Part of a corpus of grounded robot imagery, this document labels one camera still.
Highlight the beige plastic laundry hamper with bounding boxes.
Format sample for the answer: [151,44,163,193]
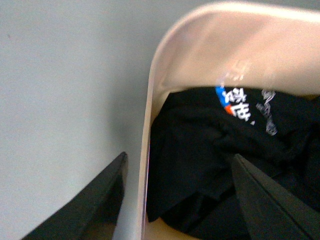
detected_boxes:
[135,1,320,240]

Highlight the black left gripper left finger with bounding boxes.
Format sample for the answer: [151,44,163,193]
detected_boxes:
[24,152,128,240]

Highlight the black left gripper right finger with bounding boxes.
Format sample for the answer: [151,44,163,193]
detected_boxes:
[231,154,320,240]

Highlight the black printed t-shirt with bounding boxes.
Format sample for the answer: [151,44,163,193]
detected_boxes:
[146,87,320,240]

